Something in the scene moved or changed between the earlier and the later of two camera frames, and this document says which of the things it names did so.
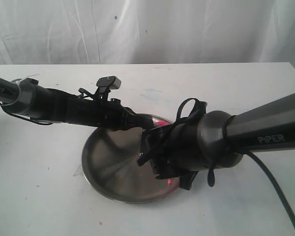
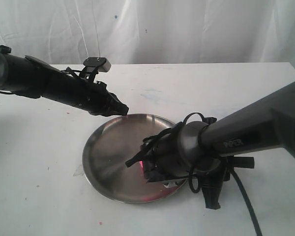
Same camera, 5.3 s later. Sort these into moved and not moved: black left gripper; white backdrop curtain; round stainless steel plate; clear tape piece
Moved: black left gripper
Not moved: clear tape piece; white backdrop curtain; round stainless steel plate
